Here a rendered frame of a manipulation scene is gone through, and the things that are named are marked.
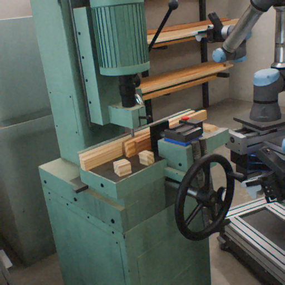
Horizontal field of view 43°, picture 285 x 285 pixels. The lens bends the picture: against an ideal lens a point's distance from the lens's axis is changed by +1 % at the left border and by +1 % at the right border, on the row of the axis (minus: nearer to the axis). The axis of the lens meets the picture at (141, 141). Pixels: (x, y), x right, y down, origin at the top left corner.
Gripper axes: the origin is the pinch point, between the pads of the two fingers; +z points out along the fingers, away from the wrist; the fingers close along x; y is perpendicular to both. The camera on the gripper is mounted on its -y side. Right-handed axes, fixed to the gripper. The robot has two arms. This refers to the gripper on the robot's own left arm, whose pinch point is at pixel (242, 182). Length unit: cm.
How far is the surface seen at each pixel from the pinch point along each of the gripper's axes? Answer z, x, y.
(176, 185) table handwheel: 15.9, -13.2, -6.8
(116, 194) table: 19.0, -34.6, -11.8
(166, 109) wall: 256, 214, -80
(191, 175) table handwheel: -0.4, -19.6, -9.1
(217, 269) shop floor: 77, 41, 49
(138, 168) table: 18.5, -23.5, -16.8
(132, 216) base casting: 24.2, -29.0, -2.8
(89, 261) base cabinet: 61, -33, 10
